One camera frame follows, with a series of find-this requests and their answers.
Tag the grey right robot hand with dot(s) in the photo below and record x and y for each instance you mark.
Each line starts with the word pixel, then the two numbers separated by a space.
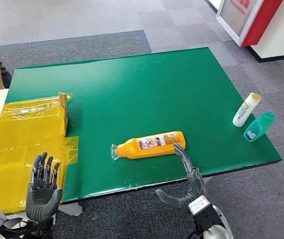
pixel 194 184

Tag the dark grey carpet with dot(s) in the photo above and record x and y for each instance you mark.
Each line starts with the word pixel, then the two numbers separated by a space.
pixel 69 47

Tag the yellow taped cardboard box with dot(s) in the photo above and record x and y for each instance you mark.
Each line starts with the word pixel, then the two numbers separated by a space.
pixel 19 142

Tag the white bottle with yellow cap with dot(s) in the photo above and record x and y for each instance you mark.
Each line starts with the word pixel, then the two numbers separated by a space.
pixel 245 110

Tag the white table foot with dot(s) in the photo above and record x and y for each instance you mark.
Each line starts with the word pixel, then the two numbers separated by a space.
pixel 207 179
pixel 69 209

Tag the green table mat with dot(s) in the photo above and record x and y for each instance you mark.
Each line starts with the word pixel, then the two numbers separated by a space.
pixel 156 109

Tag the orange bottle with clear cap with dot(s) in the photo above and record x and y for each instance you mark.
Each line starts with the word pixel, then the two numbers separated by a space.
pixel 152 145

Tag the red and white sign cabinet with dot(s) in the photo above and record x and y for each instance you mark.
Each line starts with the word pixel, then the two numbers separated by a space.
pixel 248 16

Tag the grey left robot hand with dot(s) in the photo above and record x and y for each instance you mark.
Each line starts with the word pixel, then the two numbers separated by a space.
pixel 42 201

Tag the teal transparent bottle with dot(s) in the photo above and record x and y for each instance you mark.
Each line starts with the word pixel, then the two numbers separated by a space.
pixel 258 127

